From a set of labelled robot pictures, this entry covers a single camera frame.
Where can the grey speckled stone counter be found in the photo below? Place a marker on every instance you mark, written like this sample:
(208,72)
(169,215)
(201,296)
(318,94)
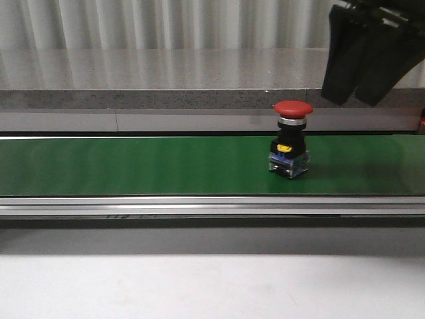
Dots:
(135,79)

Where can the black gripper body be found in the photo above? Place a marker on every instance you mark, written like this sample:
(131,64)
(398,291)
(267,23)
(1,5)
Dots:
(407,15)

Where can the red mushroom push button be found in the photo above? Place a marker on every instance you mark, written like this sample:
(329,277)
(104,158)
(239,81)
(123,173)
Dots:
(288,154)

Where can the green conveyor belt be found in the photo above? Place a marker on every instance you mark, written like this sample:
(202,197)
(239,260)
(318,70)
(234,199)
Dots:
(216,165)

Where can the white corrugated curtain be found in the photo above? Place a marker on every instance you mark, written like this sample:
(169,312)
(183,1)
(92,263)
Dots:
(164,24)

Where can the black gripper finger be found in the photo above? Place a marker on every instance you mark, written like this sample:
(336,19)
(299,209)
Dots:
(348,34)
(401,50)

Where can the white conveyor back rail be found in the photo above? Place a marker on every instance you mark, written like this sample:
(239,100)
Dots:
(168,120)

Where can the aluminium conveyor front rail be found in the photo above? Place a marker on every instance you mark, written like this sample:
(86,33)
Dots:
(213,206)

